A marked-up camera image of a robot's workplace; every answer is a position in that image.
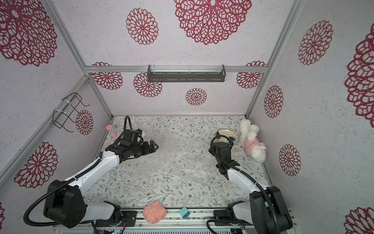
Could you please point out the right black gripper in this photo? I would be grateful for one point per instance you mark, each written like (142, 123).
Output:
(222, 166)

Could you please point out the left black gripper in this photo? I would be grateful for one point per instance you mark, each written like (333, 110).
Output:
(147, 149)

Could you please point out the bubble-wrapped plate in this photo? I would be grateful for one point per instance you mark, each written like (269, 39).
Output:
(228, 133)

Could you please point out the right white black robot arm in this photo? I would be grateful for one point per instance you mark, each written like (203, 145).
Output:
(266, 211)

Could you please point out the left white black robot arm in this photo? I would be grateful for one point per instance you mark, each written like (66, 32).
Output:
(65, 204)

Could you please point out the white plush poodle pink shirt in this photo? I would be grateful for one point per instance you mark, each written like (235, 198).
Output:
(251, 144)

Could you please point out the pink fluffy ball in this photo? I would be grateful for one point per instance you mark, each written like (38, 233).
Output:
(154, 212)

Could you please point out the teal small cube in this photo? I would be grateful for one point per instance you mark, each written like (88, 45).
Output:
(184, 212)

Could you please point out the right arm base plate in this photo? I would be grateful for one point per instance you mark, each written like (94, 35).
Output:
(225, 218)

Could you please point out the black wall shelf rail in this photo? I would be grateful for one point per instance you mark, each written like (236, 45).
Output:
(186, 74)

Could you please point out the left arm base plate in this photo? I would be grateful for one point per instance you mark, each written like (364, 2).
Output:
(125, 218)

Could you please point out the black wire wall rack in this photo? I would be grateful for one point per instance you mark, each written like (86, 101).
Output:
(61, 116)

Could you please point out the aluminium front rail frame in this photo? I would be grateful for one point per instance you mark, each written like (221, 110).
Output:
(172, 223)

